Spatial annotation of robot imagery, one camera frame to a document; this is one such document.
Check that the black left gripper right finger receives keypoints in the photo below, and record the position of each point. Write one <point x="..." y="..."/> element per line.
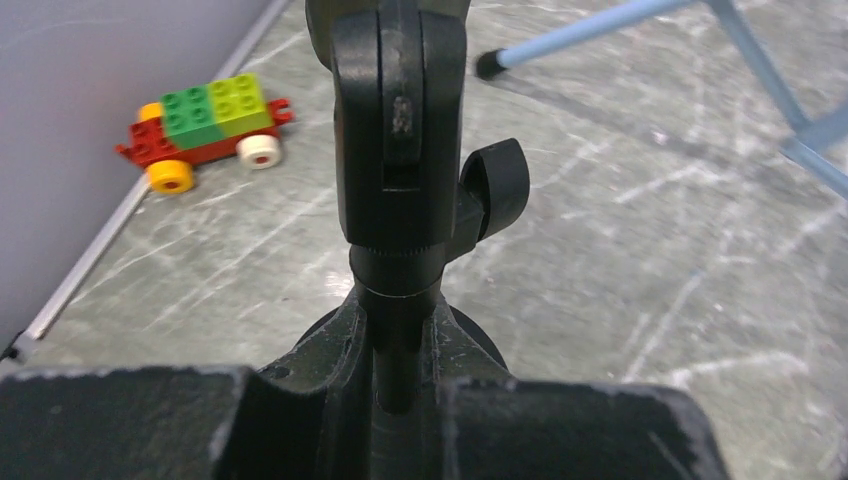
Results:
<point x="488" y="424"/>

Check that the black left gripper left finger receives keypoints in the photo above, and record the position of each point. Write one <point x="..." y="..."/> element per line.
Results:
<point x="303" y="417"/>

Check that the black microphone desk stand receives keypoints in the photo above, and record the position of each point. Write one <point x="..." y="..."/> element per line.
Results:
<point x="399" y="74"/>

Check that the red green brick toy car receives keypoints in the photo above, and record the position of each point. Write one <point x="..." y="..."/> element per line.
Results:
<point x="229" y="117"/>

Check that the light blue music stand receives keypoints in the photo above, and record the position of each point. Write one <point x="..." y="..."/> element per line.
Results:
<point x="753" y="77"/>

